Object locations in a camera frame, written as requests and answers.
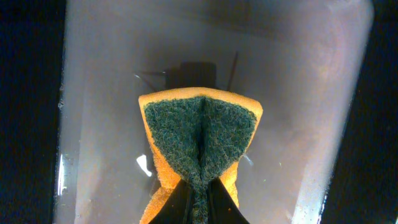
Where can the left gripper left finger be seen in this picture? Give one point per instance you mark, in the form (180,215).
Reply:
(178,207)

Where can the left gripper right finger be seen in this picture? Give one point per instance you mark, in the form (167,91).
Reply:
(221,208)

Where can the yellow green scrub sponge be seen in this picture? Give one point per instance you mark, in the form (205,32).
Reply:
(197,136)

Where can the black rectangular tray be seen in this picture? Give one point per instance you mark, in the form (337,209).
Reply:
(73,145)

